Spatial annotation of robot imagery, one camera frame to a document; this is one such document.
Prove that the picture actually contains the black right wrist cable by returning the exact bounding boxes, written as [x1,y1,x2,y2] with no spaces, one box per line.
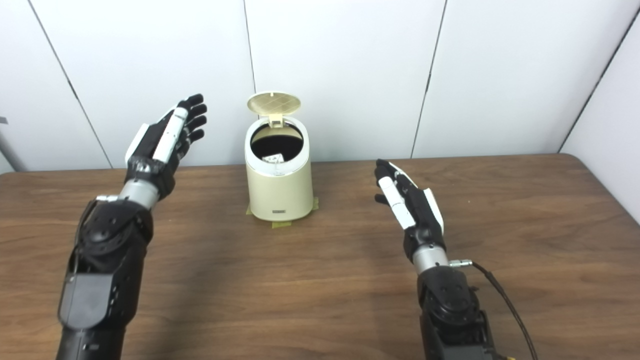
[449,259,540,360]

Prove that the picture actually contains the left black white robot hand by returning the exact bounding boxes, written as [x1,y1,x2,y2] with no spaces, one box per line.
[124,93,208,201]

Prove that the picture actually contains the cream round bin lid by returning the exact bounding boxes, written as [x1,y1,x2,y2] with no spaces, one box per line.
[247,91,302,127]

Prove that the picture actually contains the cream-colored round bin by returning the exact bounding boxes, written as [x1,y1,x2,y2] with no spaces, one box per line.
[244,91,315,222]

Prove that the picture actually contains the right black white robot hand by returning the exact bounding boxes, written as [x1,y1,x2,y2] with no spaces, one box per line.
[374,159,446,263]

